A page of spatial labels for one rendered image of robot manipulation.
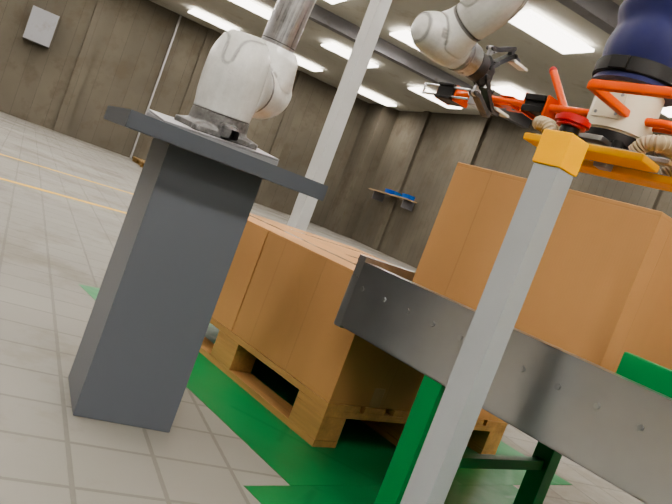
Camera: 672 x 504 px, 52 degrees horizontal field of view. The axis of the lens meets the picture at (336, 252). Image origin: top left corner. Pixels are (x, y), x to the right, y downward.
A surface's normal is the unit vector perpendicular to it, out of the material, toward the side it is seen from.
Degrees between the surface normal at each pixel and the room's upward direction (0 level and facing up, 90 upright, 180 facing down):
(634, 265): 90
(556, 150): 90
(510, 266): 90
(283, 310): 90
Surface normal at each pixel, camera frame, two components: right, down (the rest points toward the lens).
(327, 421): 0.61, 0.28
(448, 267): -0.71, -0.22
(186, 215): 0.39, 0.21
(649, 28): -0.44, -0.25
